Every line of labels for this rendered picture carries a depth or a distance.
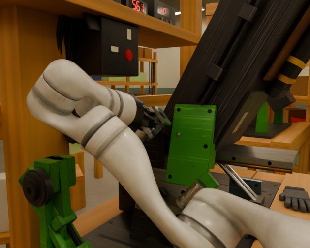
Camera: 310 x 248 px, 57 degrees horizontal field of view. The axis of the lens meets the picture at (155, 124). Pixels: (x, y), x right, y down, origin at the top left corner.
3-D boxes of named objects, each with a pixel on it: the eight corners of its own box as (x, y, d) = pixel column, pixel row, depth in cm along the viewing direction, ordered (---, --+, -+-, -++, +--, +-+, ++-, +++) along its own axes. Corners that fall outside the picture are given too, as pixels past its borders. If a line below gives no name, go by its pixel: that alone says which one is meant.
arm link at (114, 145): (78, 160, 47) (114, 125, 50) (199, 274, 46) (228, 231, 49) (76, 147, 39) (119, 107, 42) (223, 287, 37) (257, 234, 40)
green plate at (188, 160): (216, 188, 77) (225, 111, 79) (205, 189, 70) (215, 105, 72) (177, 181, 83) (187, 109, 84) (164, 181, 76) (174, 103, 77)
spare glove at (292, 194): (277, 190, 117) (277, 184, 116) (306, 193, 113) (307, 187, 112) (279, 209, 98) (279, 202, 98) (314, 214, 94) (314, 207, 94)
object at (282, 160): (297, 160, 86) (298, 150, 85) (292, 174, 72) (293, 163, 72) (180, 146, 106) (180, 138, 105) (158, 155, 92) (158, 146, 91)
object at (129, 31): (140, 76, 89) (139, 26, 87) (104, 74, 75) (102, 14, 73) (109, 77, 95) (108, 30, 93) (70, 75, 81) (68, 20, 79)
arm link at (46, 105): (10, 104, 44) (75, 166, 43) (41, 58, 41) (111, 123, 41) (38, 100, 50) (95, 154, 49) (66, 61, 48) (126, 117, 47)
